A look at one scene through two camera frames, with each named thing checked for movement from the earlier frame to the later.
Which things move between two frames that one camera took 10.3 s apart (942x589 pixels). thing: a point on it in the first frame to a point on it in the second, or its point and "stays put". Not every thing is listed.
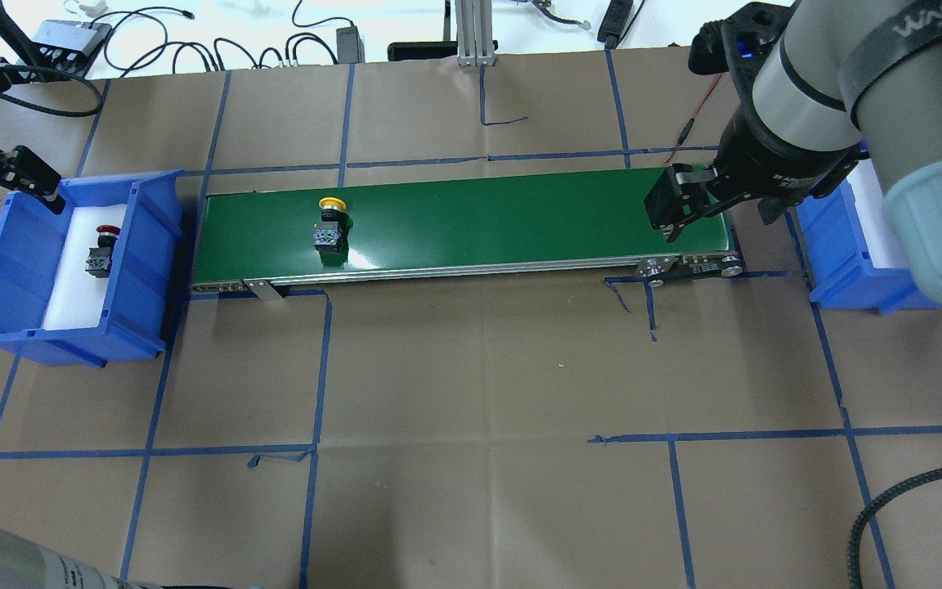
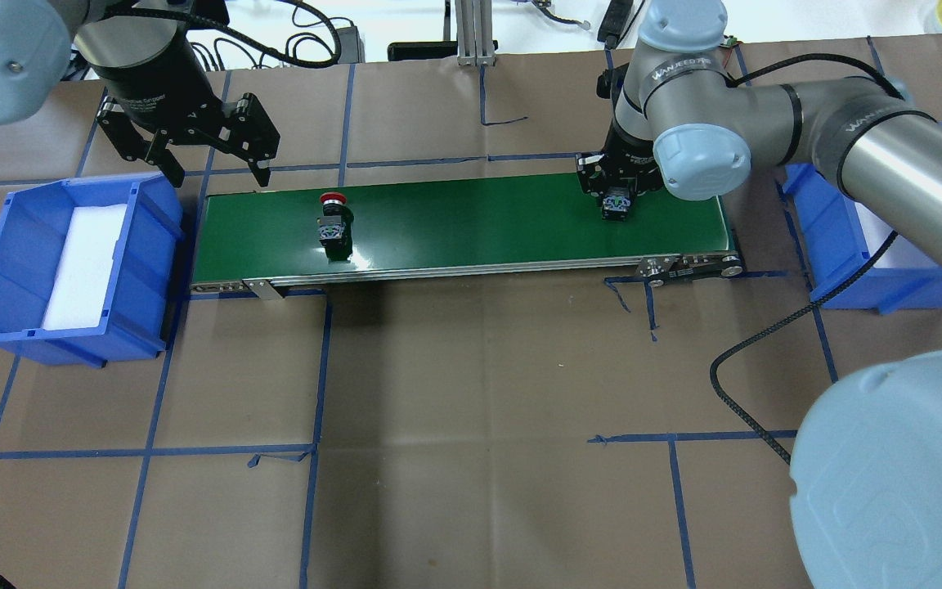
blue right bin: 839,263 stays put
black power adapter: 351,48 stays put
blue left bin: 10,298 stays put
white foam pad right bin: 870,205 stays put
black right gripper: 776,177 to 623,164
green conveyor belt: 532,225 stays put
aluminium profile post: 474,33 stays put
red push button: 99,261 to 335,227
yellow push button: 331,235 to 615,208
